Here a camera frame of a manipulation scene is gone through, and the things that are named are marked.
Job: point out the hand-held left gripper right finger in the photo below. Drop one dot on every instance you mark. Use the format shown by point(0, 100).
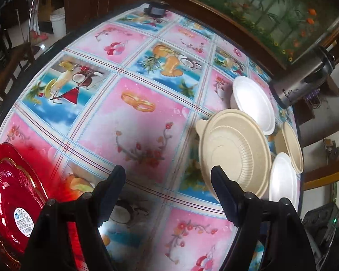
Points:
point(226, 194)

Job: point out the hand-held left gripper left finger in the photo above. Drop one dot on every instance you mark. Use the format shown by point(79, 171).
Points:
point(113, 192)

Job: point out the large beige ribbed plate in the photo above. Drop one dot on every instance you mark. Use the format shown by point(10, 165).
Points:
point(234, 152)

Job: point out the white foam plate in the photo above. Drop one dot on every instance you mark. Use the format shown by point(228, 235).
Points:
point(282, 180)
point(251, 104)

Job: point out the red scalloped plate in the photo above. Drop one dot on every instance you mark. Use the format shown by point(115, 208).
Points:
point(8, 192)

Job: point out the printed fruit tablecloth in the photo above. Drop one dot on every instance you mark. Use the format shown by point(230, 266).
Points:
point(147, 124)

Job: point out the beige bowl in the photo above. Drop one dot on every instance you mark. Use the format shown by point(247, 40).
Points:
point(292, 146)

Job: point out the stainless steel kettle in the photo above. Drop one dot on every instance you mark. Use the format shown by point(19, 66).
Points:
point(299, 84)

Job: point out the wooden side shelf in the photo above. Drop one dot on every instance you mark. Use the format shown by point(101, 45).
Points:
point(332, 86)

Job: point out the black framed table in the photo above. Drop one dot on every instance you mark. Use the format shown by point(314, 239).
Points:
point(45, 60)

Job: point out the dark wooden chair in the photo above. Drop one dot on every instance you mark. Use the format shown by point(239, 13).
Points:
point(14, 59)

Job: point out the white plastic bucket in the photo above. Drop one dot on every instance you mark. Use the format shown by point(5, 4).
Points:
point(58, 24)

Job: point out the small black jar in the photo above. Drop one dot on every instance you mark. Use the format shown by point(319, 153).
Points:
point(156, 9)

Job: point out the glass aquarium with plants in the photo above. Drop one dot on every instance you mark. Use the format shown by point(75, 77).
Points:
point(257, 2)

